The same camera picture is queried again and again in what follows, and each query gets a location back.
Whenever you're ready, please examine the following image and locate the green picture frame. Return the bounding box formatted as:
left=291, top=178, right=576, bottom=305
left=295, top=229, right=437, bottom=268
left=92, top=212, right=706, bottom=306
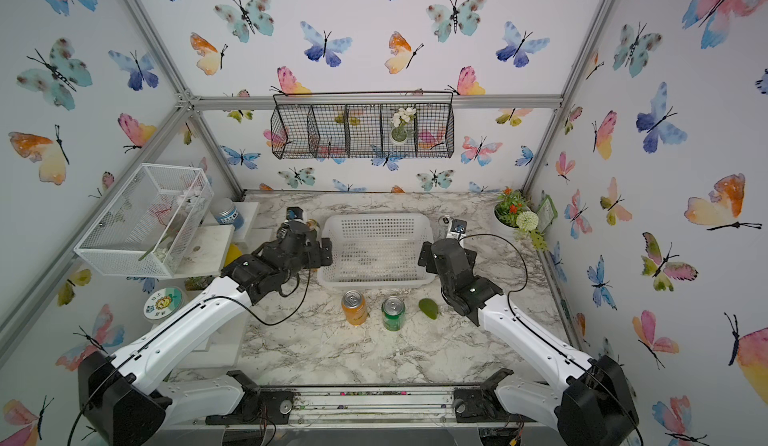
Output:
left=536, top=195, right=558, bottom=234

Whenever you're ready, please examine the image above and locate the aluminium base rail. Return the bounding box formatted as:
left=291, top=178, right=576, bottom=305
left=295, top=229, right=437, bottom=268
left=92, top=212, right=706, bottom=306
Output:
left=119, top=384, right=625, bottom=432

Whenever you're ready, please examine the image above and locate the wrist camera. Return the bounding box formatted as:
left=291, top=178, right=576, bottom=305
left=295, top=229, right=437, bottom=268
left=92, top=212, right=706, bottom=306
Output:
left=446, top=219, right=467, bottom=241
left=285, top=206, right=304, bottom=222

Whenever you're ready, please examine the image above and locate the yellow bottle on shelf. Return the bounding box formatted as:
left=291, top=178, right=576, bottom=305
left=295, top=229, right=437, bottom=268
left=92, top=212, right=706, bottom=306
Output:
left=223, top=244, right=243, bottom=267

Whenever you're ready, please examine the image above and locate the green soda can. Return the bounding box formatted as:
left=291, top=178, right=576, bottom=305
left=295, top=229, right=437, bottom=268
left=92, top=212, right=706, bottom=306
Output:
left=381, top=296, right=405, bottom=332

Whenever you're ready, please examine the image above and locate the round lidded snack jar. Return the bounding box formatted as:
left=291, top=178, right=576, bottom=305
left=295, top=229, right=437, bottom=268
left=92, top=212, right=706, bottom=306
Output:
left=143, top=287, right=186, bottom=323

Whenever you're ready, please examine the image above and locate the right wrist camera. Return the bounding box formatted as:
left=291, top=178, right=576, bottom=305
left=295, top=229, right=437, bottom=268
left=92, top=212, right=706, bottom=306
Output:
left=446, top=219, right=467, bottom=241

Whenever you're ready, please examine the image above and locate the small white flower vase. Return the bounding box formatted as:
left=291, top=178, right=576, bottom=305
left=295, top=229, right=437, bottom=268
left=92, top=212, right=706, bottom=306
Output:
left=390, top=107, right=417, bottom=145

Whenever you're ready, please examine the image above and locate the black wire wall basket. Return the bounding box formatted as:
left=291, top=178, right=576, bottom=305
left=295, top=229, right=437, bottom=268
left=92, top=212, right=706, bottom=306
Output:
left=270, top=90, right=455, bottom=160

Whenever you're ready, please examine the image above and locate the orange soda can front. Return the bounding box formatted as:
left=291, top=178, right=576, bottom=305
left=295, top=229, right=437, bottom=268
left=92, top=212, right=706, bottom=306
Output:
left=341, top=290, right=368, bottom=326

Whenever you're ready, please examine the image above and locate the blue grey can on shelf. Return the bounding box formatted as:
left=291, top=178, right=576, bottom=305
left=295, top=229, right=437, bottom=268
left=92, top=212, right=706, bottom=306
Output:
left=210, top=197, right=245, bottom=230

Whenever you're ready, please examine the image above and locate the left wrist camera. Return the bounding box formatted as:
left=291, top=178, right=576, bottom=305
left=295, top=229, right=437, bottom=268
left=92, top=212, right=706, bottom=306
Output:
left=285, top=206, right=304, bottom=222

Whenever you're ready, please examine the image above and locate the green leaf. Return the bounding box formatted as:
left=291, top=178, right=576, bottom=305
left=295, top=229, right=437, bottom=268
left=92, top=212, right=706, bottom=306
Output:
left=418, top=298, right=440, bottom=320

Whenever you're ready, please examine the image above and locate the white potted flower plant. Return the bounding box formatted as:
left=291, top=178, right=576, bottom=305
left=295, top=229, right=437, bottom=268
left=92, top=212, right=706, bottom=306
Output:
left=491, top=188, right=548, bottom=251

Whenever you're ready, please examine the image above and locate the white tiered shelf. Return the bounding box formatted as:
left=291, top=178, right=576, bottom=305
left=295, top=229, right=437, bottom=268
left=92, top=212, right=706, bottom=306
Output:
left=148, top=202, right=259, bottom=369

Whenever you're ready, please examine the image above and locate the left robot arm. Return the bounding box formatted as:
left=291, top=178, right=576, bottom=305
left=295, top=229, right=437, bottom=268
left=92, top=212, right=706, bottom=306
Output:
left=78, top=220, right=333, bottom=445

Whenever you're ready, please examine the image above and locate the white mesh box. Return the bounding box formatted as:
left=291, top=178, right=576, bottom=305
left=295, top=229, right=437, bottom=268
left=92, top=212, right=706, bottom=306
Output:
left=74, top=163, right=214, bottom=279

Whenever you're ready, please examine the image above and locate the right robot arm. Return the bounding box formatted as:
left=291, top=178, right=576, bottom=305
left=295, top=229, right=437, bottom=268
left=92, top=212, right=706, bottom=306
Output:
left=418, top=239, right=639, bottom=445

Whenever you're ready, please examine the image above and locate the white plastic perforated basket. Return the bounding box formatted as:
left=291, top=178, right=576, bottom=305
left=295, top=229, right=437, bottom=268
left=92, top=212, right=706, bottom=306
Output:
left=317, top=213, right=435, bottom=289

